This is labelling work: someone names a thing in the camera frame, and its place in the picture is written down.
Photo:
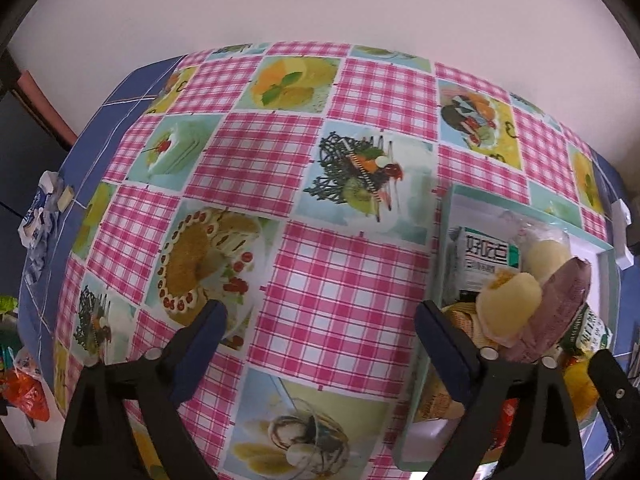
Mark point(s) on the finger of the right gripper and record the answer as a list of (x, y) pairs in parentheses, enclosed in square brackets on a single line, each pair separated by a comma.
[(618, 405)]

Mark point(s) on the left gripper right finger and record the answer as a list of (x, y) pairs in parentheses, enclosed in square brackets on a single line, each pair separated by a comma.
[(544, 441)]

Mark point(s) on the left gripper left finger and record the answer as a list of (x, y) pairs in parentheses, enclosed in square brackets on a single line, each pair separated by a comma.
[(97, 439)]

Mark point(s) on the orange jelly snack packet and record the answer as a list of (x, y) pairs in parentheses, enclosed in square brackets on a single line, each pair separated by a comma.
[(583, 394)]

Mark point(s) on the red foil snack packet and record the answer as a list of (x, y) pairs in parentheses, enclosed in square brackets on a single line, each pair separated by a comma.
[(503, 427)]

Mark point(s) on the green white snack packet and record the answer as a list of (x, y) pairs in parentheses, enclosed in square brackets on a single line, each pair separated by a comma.
[(587, 335)]

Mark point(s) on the beige barcode snack packet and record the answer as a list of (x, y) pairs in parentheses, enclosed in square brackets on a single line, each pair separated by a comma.
[(451, 339)]

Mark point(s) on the purple snack packet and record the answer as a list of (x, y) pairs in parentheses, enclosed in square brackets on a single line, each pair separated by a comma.
[(563, 294)]

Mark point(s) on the pale yellow cake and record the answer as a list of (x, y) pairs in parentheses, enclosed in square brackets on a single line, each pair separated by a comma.
[(505, 305)]

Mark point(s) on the white green labelled box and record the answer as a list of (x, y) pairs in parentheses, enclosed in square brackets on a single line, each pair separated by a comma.
[(475, 258)]

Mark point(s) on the clear round pastry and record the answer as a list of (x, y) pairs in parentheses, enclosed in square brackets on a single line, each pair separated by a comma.
[(544, 249)]

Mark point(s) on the white teal tray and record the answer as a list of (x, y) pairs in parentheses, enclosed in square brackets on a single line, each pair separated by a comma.
[(420, 443)]

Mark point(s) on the blue white bread bag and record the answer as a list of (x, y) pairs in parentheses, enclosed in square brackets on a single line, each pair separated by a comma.
[(39, 223)]

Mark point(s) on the small beige cracker piece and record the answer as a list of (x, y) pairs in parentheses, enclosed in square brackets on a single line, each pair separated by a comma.
[(65, 199)]

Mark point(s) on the blue checked tablecloth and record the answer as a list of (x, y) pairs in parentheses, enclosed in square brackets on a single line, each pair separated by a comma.
[(104, 151)]

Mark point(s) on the pink plaid dessert tablecloth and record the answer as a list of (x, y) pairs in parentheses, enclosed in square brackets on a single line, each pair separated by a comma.
[(299, 183)]

